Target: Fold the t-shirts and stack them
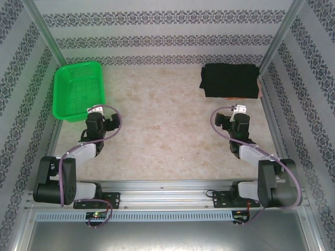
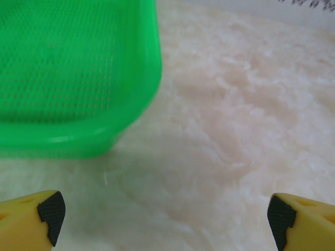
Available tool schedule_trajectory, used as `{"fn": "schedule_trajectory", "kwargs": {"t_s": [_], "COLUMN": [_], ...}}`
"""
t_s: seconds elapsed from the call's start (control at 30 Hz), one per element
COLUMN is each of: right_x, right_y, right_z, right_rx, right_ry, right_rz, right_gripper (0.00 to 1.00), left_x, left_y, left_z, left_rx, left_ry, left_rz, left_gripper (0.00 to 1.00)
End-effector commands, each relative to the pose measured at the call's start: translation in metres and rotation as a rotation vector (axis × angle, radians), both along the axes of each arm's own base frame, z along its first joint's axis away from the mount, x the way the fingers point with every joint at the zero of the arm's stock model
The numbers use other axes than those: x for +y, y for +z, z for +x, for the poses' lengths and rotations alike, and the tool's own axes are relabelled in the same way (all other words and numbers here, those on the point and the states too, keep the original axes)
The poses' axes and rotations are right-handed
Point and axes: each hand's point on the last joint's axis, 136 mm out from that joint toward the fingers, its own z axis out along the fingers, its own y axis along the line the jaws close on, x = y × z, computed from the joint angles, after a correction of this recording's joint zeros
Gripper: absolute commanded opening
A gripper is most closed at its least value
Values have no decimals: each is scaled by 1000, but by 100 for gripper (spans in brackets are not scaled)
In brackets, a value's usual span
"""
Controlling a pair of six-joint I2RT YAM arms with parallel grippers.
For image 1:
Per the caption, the black t-shirt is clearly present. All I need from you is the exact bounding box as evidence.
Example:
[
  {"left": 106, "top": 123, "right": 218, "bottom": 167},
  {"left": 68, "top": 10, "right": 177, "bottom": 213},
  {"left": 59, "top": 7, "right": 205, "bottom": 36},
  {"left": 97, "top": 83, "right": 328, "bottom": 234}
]
[{"left": 198, "top": 63, "right": 263, "bottom": 100}]

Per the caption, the green plastic basket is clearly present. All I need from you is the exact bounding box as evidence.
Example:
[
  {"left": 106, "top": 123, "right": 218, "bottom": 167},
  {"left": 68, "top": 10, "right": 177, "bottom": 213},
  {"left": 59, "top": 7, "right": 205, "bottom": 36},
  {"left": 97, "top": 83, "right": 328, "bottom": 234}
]
[{"left": 52, "top": 61, "right": 106, "bottom": 123}]

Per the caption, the pink printed t-shirt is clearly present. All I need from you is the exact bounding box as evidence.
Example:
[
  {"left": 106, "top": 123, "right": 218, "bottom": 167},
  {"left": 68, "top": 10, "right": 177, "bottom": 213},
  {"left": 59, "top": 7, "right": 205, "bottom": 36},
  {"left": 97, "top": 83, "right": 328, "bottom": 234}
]
[{"left": 223, "top": 77, "right": 264, "bottom": 101}]

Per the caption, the grey sheet metal panel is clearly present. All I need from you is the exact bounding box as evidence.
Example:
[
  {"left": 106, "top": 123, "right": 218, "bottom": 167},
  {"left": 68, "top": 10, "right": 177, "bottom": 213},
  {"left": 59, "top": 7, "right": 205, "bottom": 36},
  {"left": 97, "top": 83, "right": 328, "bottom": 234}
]
[{"left": 15, "top": 209, "right": 331, "bottom": 251}]

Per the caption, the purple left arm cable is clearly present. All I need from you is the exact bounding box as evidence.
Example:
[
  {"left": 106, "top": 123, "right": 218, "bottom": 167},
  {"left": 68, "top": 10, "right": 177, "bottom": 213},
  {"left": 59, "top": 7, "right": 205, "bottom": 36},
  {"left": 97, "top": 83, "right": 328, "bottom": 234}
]
[{"left": 59, "top": 105, "right": 123, "bottom": 230}]

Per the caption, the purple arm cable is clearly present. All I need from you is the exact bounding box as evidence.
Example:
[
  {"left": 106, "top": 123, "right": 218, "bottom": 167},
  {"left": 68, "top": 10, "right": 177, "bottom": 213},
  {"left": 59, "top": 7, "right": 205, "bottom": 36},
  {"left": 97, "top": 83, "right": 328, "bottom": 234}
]
[
  {"left": 210, "top": 105, "right": 303, "bottom": 229},
  {"left": 59, "top": 105, "right": 123, "bottom": 230}
]

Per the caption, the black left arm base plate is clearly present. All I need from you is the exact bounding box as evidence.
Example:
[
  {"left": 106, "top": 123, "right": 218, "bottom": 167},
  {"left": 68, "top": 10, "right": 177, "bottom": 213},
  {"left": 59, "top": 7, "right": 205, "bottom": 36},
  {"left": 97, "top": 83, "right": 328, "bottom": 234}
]
[{"left": 73, "top": 191, "right": 121, "bottom": 210}]

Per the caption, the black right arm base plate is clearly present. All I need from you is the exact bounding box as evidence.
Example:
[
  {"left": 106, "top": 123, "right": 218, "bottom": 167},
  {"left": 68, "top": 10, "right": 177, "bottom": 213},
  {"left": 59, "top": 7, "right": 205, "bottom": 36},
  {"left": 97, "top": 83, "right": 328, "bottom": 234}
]
[{"left": 213, "top": 189, "right": 261, "bottom": 209}]

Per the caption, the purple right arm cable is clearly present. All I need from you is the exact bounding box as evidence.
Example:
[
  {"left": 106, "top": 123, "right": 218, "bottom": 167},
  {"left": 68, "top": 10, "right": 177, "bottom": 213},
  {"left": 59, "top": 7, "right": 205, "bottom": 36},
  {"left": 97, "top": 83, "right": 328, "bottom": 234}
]
[{"left": 210, "top": 105, "right": 303, "bottom": 229}]

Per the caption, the aluminium mounting rail bed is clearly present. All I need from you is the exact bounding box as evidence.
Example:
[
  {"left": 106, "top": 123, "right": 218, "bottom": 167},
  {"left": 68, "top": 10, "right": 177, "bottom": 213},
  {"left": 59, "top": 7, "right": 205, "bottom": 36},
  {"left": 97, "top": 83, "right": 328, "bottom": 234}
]
[{"left": 24, "top": 178, "right": 311, "bottom": 210}]

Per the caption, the aluminium frame post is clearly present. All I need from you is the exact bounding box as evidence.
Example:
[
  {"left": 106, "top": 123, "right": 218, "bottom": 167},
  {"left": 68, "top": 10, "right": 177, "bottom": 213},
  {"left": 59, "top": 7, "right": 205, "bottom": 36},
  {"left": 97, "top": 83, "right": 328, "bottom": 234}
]
[
  {"left": 22, "top": 0, "right": 69, "bottom": 68},
  {"left": 254, "top": 0, "right": 306, "bottom": 77}
]

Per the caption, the grey slotted cable duct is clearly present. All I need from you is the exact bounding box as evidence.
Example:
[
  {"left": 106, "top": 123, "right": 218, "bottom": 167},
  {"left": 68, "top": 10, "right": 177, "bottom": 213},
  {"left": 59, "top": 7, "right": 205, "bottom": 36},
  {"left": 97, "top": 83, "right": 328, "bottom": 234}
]
[{"left": 35, "top": 210, "right": 234, "bottom": 222}]

